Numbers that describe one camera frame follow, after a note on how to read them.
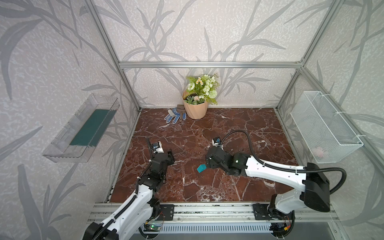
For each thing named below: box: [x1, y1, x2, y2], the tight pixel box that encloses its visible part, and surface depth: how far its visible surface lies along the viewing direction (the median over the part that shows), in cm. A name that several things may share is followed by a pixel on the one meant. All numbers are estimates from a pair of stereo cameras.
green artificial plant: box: [183, 74, 220, 105], surface depth 98 cm
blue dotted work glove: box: [164, 107, 187, 124], surface depth 118 cm
